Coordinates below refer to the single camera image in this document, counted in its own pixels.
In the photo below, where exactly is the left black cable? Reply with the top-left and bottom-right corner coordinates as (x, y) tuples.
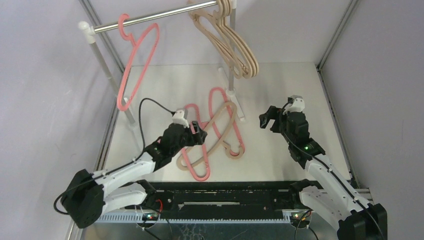
(53, 97), (176, 216)

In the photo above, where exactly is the aluminium frame post left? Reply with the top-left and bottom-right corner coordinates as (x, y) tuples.
(79, 0), (125, 74)

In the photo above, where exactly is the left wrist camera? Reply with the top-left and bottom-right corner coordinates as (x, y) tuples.
(171, 108), (190, 128)

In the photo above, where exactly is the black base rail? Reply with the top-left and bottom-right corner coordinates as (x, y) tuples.
(132, 180), (324, 220)

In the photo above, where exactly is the pink hanger long bar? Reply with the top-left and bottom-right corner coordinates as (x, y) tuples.
(208, 87), (246, 160)

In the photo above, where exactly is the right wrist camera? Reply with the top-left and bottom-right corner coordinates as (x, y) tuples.
(284, 95), (305, 115)

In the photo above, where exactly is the right black cable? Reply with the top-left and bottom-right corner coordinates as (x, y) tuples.
(278, 100), (387, 240)

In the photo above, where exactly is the pink hanger top hook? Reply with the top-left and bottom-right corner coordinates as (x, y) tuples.
(116, 13), (161, 112)

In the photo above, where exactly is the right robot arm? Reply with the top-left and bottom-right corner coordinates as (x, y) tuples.
(259, 105), (388, 240)

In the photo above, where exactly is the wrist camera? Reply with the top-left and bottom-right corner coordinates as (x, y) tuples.
(171, 108), (190, 128)
(284, 95), (305, 115)

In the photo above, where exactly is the beige hanger large hook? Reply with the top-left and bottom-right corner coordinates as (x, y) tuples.
(176, 101), (245, 182)

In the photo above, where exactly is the white clothes rack frame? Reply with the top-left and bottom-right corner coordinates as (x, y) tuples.
(78, 0), (246, 122)

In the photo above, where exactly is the aluminium frame post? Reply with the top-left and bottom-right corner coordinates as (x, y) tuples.
(79, 0), (125, 74)
(316, 0), (361, 72)

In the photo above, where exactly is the aluminium frame post right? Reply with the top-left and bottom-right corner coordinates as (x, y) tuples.
(316, 0), (361, 72)

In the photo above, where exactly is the black cable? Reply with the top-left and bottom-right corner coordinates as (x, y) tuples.
(53, 97), (176, 216)
(278, 100), (387, 240)

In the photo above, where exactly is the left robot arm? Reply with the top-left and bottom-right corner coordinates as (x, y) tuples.
(60, 121), (208, 229)

